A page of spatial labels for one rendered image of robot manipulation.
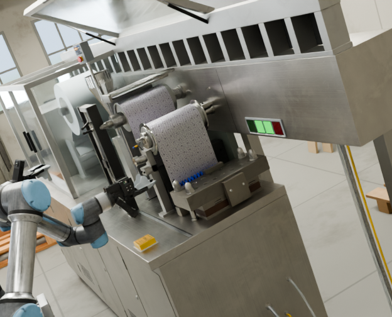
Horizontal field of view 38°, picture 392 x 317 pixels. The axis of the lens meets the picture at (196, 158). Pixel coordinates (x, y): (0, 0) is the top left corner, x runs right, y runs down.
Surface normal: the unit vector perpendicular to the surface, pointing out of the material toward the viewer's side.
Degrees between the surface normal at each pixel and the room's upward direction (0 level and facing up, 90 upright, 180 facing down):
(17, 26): 90
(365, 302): 0
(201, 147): 90
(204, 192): 90
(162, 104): 92
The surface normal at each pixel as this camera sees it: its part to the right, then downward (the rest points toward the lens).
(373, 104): 0.45, 0.10
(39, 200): 0.86, -0.31
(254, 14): -0.83, 0.42
